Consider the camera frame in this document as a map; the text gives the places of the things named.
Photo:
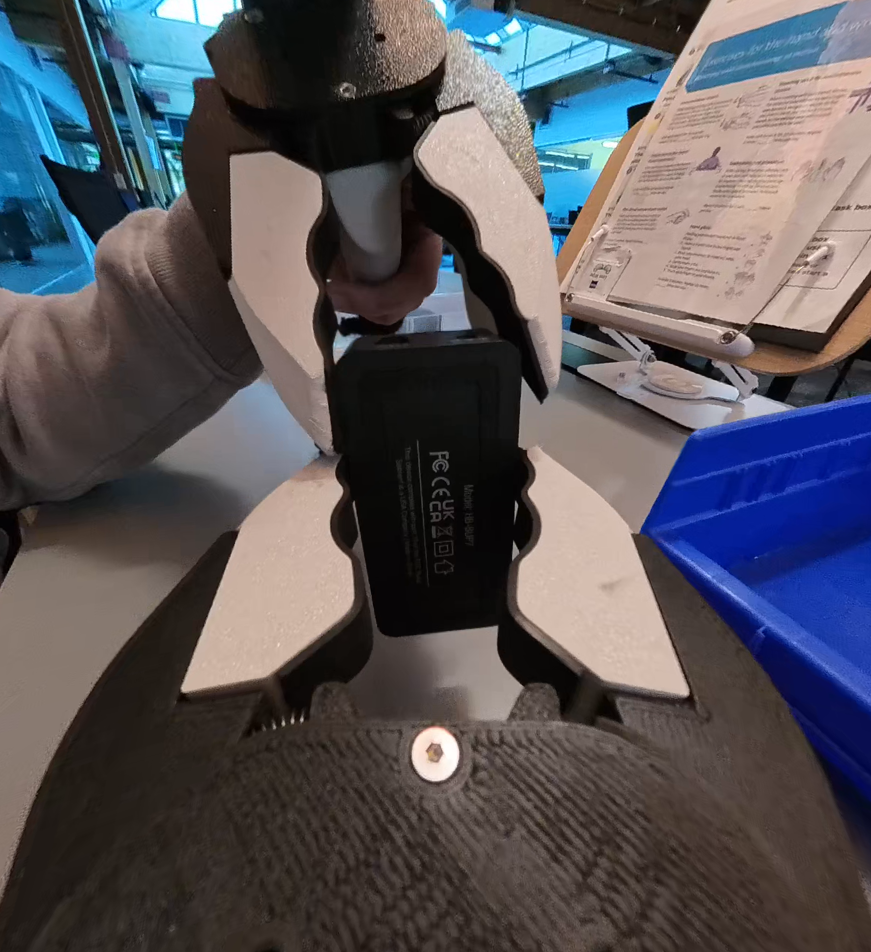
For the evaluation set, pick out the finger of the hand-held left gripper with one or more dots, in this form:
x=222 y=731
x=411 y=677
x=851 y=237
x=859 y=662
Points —
x=272 y=260
x=502 y=245

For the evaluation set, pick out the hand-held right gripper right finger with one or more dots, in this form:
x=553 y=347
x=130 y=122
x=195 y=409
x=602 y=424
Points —
x=591 y=595

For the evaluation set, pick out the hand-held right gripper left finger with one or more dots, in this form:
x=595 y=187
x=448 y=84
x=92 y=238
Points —
x=279 y=587

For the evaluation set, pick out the black rectangular adapter box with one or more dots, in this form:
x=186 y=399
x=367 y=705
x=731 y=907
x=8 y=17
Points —
x=420 y=416

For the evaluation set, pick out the person's left forearm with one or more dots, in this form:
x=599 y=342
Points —
x=108 y=335

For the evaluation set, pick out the pale desk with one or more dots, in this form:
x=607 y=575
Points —
x=145 y=535

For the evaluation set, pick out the person's left hand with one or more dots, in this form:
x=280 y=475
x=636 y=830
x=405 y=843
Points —
x=413 y=297

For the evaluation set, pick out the dark background panel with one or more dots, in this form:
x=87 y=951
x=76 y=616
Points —
x=89 y=197

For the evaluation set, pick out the white stand base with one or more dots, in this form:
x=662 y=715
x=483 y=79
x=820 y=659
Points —
x=673 y=387

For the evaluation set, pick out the blue plastic bin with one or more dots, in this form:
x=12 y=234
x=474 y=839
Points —
x=814 y=595

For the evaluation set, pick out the printed instruction sheet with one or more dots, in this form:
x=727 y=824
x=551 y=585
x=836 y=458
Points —
x=747 y=186

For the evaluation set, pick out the wooden document stand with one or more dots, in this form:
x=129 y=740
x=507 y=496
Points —
x=799 y=357

